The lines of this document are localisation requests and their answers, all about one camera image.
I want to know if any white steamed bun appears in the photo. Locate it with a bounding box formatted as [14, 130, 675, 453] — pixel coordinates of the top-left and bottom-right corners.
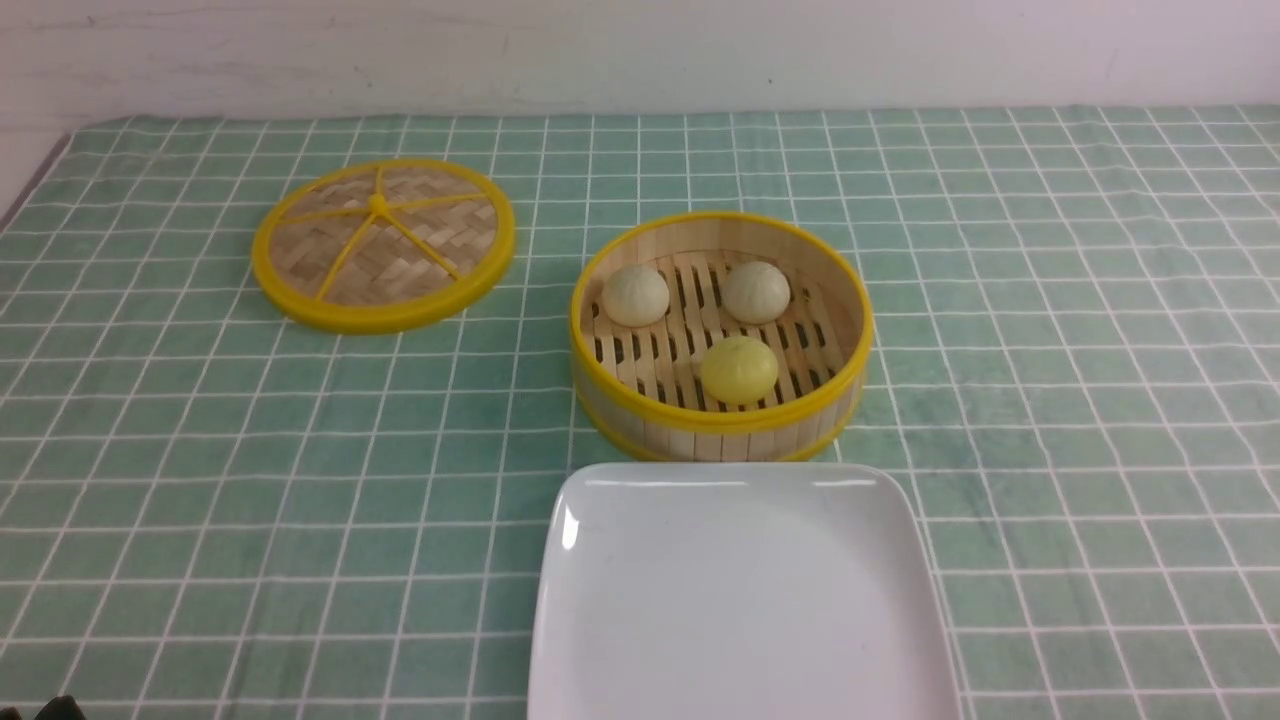
[721, 261, 792, 325]
[600, 265, 669, 328]

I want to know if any yellow steamed bun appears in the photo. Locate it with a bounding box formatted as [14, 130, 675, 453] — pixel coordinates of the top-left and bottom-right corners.
[699, 334, 780, 406]

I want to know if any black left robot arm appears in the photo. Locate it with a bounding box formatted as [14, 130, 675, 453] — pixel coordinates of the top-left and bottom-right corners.
[35, 694, 86, 720]

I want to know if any white square plate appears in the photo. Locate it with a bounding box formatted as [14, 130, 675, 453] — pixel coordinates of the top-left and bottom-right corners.
[526, 462, 963, 719]

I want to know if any yellow rimmed bamboo steamer basket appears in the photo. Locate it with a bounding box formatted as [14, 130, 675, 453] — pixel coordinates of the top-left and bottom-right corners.
[568, 211, 876, 462]

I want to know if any yellow rimmed bamboo steamer lid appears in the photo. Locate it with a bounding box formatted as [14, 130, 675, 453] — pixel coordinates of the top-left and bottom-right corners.
[250, 158, 516, 334]

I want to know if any green checkered tablecloth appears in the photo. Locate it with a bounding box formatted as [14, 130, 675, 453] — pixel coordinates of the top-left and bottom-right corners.
[1, 106, 1279, 719]

